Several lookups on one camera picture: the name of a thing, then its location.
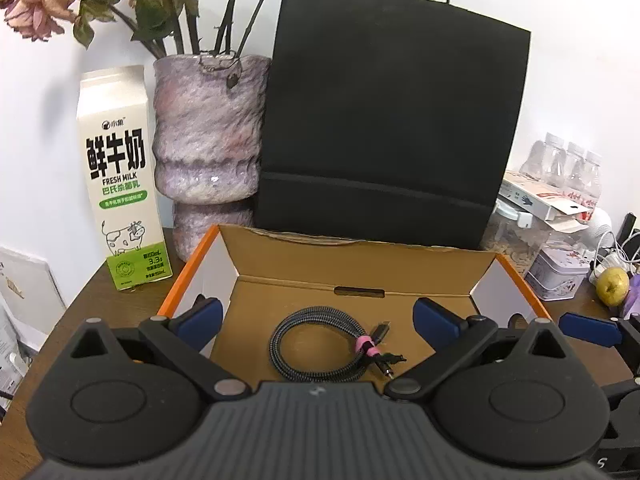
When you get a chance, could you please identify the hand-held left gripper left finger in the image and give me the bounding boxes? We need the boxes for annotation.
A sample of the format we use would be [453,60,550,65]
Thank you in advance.
[67,296,252,404]

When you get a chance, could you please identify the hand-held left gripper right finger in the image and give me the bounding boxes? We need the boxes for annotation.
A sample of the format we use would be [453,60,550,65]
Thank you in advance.
[384,297,572,404]

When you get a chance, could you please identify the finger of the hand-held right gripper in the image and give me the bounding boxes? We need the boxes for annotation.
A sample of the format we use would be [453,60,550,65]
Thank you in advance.
[558,311,640,361]
[600,377,640,411]

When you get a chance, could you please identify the orange cardboard box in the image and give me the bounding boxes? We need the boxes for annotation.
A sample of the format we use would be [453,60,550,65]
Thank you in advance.
[159,224,553,386]

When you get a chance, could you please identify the yellow green pear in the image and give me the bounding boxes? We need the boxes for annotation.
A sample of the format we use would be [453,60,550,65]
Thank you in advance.
[596,267,630,307]

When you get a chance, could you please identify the purple tissue pack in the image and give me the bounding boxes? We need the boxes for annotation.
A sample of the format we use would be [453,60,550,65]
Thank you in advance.
[622,272,640,318]

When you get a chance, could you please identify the small printed tin box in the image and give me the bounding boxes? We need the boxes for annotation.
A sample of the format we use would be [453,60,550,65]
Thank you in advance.
[526,245,593,302]

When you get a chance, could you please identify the white round device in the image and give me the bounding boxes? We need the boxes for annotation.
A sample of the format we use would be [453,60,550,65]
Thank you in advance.
[585,207,613,248]

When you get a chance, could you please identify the clear glass storage jar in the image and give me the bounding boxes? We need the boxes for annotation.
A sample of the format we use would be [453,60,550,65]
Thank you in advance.
[482,200,556,276]

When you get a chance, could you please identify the flat white carton box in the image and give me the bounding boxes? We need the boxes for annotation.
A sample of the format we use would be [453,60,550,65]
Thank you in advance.
[500,171,593,233]

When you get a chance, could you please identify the clear plastic water bottle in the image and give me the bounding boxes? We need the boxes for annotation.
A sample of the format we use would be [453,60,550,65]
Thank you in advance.
[550,141,586,196]
[570,150,603,211]
[520,132,566,186]

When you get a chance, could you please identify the white green milk carton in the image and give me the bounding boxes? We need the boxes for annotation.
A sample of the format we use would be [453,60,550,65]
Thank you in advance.
[76,64,174,292]

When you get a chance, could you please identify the white board panel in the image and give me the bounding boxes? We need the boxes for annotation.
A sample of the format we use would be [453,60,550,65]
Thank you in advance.
[0,245,66,356]

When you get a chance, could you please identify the purple mottled ceramic vase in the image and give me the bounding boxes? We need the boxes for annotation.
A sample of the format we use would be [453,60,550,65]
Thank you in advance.
[152,51,272,263]

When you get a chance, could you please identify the black paper bag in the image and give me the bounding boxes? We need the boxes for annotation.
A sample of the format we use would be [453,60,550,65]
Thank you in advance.
[254,0,532,251]

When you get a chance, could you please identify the dried pink flowers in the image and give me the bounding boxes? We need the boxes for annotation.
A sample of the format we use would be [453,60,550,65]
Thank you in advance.
[0,0,291,68]

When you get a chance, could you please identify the white charger cables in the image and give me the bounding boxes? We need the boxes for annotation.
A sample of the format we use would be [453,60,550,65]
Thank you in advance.
[590,230,640,281]

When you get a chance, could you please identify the braided black charging cable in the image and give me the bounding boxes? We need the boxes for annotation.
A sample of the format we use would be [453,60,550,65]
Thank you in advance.
[269,308,407,382]

